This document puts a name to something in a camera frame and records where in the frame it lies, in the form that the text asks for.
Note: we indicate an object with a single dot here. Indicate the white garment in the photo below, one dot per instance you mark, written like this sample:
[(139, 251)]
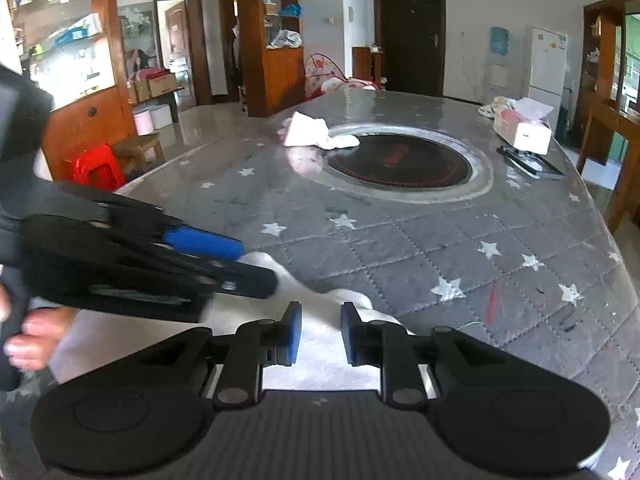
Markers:
[(320, 330)]

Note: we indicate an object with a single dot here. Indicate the low wooden stool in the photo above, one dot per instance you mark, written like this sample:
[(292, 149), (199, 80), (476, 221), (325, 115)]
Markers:
[(137, 149)]

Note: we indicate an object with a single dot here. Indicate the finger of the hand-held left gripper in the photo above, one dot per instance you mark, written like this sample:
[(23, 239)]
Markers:
[(205, 243), (250, 281)]

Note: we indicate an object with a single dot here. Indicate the cardboard box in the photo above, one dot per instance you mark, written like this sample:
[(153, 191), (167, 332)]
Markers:
[(160, 84)]

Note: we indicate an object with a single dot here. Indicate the small wooden cabinet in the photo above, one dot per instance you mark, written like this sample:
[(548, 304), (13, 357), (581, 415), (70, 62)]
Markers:
[(364, 64)]

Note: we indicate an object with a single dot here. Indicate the tall wooden shelf unit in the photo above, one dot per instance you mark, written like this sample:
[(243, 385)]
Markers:
[(272, 60)]

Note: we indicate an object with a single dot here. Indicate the blue wall box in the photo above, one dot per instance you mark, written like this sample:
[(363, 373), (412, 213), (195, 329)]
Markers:
[(499, 41)]

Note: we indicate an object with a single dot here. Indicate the wooden framed partition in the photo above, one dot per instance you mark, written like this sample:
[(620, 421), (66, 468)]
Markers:
[(607, 110)]

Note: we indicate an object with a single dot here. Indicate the wooden glass display cabinet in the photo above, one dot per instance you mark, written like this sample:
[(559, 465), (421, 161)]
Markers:
[(65, 50)]

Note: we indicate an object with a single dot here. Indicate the dark wooden door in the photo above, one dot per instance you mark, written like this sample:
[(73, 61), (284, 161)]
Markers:
[(410, 35)]

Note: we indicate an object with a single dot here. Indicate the red plastic stool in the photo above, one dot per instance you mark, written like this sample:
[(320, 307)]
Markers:
[(95, 165)]

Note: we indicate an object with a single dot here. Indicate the red floral folding cot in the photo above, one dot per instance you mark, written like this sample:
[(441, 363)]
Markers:
[(325, 77)]

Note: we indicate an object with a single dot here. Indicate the white and pink clothing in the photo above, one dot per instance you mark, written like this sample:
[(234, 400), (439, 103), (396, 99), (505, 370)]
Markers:
[(312, 130)]

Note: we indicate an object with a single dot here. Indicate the small crumpled printed cloth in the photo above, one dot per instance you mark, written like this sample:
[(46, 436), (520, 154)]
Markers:
[(495, 106)]

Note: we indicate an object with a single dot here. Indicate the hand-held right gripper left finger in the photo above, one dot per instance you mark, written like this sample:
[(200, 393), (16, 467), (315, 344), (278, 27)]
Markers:
[(294, 334)]

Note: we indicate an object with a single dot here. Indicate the round black built-in cooktop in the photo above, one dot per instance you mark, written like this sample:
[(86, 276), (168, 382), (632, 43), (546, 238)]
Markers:
[(400, 160)]

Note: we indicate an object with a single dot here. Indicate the white and pink tissue box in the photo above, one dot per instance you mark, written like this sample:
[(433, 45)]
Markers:
[(525, 127)]

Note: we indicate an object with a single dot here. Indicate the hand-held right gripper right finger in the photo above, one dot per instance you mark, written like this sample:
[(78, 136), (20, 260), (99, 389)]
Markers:
[(350, 336)]

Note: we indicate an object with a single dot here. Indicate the person's left hand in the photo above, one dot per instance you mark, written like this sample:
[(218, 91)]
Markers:
[(37, 335)]

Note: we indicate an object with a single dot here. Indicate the white plastic bin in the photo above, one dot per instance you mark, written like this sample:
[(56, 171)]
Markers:
[(144, 121), (161, 116)]

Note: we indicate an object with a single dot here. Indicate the white refrigerator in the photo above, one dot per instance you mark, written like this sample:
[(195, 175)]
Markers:
[(547, 65)]

